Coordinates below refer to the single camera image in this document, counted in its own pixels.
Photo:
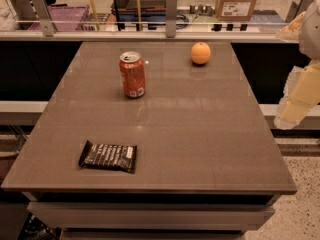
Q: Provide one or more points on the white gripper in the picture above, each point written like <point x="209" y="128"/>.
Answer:
<point x="312" y="30"/>

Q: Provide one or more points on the metal railing post left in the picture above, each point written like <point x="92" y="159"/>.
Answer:
<point x="47" y="27"/>

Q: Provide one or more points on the metal railing post middle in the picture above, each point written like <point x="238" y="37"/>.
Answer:
<point x="171" y="12"/>

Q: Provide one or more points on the black snack bar wrapper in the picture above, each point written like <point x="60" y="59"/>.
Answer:
<point x="108" y="157"/>

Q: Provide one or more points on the purple plastic crate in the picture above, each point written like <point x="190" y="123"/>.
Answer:
<point x="68" y="18"/>

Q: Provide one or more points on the metal railing post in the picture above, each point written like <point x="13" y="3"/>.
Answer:
<point x="297" y="7"/>
<point x="171" y="12"/>
<point x="47" y="27"/>

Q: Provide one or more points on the metal railing post right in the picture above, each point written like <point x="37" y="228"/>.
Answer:
<point x="297" y="7"/>

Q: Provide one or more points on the orange fruit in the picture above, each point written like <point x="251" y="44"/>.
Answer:
<point x="200" y="53"/>

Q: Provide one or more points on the cardboard box with label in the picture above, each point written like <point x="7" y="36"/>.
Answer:
<point x="234" y="10"/>

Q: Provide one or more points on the red coke can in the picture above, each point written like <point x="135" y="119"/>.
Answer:
<point x="132" y="74"/>

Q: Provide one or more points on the glass railing panel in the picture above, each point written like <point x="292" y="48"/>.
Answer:
<point x="147" y="15"/>

